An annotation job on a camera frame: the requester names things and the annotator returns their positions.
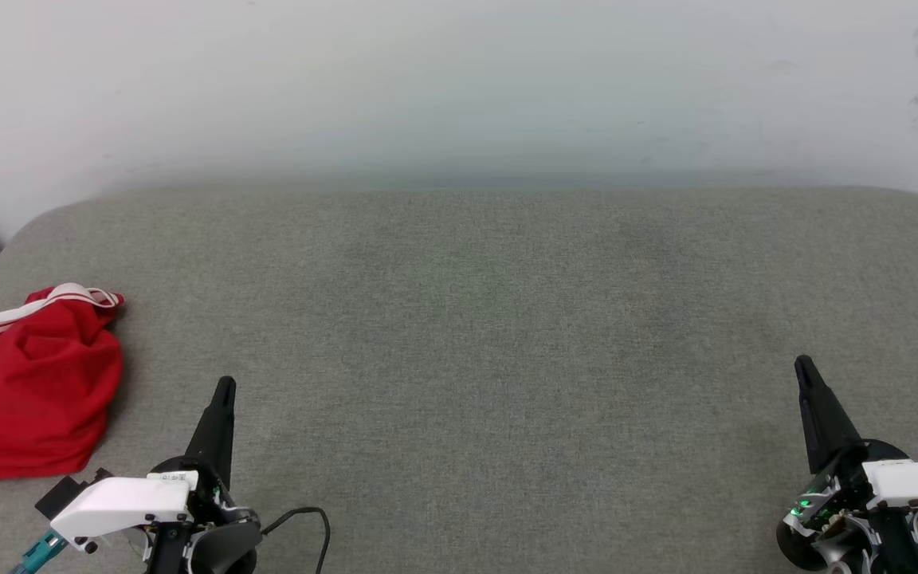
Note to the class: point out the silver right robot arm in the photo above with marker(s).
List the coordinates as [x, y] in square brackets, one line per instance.
[821, 552]

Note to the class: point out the red and white shirt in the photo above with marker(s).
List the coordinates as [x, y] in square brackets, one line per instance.
[29, 383]

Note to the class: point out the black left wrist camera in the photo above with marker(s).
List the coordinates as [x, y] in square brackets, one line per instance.
[60, 494]

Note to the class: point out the grey fabric sofa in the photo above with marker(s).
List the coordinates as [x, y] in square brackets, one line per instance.
[459, 359]

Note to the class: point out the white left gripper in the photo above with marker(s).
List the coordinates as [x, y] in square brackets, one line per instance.
[120, 502]

